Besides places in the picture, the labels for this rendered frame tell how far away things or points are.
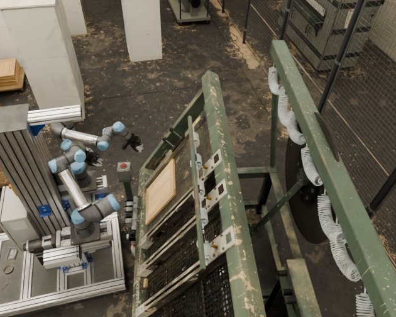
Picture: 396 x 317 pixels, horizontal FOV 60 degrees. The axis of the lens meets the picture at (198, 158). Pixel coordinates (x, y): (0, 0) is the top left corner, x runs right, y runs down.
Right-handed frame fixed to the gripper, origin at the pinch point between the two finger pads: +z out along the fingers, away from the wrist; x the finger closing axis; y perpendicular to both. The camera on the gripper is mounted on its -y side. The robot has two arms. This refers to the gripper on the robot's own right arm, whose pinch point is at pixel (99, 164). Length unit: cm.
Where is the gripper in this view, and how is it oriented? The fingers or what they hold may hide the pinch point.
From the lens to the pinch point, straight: 259.0
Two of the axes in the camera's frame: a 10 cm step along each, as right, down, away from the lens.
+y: 8.7, -0.4, -4.9
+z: 4.7, 3.9, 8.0
